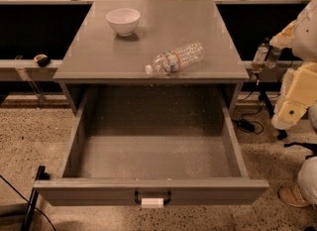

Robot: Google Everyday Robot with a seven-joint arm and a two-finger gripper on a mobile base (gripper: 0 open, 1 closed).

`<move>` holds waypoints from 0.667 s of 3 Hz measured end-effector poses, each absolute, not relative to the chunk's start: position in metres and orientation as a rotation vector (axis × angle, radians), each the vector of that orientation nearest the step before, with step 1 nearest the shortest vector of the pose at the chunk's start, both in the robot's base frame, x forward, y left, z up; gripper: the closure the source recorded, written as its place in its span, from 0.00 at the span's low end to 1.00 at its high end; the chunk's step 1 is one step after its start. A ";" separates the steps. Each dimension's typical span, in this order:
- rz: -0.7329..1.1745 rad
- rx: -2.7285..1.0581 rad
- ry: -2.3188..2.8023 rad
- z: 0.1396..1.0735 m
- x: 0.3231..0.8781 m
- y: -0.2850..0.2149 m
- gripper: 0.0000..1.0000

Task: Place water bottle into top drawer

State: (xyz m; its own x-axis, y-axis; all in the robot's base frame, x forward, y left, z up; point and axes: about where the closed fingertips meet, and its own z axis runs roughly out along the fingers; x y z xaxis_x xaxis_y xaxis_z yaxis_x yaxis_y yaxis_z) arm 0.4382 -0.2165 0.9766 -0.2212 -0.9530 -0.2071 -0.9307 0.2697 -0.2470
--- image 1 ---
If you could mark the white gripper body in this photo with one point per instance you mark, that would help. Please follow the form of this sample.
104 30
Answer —
306 42

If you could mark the tan shoe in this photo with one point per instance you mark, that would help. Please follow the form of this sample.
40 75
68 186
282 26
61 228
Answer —
292 196

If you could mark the clear plastic water bottle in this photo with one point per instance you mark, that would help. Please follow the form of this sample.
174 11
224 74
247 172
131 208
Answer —
176 59

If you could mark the open grey top drawer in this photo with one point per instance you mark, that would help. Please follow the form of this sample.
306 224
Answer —
152 139

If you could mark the yellow black tape measure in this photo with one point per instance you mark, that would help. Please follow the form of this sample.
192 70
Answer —
42 60

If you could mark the left clear bottle on ledge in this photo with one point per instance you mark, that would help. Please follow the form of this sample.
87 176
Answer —
260 55

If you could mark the black drawer handle white tag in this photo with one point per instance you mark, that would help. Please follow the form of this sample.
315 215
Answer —
151 201

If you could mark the black power adapter with cable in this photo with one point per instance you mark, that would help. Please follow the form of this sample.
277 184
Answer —
249 126

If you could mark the grey cabinet with top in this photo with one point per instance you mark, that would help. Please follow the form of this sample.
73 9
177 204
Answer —
98 55

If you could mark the black stand lower left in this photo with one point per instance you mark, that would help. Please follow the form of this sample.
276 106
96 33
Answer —
32 202

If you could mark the white ceramic bowl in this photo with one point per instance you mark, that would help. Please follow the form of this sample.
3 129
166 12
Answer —
124 21

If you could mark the person leg light trousers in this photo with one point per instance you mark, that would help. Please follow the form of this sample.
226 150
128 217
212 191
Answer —
307 180

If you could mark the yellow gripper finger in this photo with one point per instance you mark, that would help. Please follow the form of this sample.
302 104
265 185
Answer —
283 39
286 115

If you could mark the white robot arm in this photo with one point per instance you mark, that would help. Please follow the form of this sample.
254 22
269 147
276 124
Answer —
304 44

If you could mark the clear bottle on ledge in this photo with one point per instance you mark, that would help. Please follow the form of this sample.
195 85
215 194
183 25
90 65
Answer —
272 57
260 55

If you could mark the right clear bottle on ledge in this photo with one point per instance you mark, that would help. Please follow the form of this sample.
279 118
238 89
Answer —
272 57

